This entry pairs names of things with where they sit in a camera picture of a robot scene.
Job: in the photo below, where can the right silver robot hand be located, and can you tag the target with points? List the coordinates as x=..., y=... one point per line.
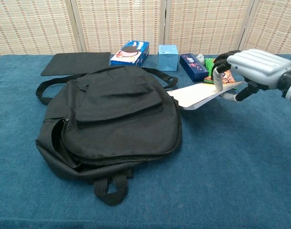
x=255, y=64

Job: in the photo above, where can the white yellow notebook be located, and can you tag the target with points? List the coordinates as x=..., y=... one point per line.
x=195, y=95

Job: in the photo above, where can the black backpack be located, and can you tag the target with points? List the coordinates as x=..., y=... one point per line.
x=117, y=114

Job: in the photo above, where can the green orange snack bag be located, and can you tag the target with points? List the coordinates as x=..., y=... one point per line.
x=208, y=63

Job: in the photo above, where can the dark blue long box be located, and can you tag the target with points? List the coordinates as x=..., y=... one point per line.
x=193, y=68

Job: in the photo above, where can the light blue cardboard box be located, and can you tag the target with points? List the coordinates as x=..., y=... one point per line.
x=168, y=58

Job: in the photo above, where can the blue table cloth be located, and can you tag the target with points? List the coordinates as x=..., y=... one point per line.
x=231, y=155

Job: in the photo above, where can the blue cookie box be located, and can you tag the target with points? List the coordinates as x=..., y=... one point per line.
x=130, y=55

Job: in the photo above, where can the bamboo folding screen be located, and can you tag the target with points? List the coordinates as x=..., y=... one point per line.
x=121, y=23

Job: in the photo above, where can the black mouse pad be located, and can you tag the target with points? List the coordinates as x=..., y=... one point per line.
x=76, y=63

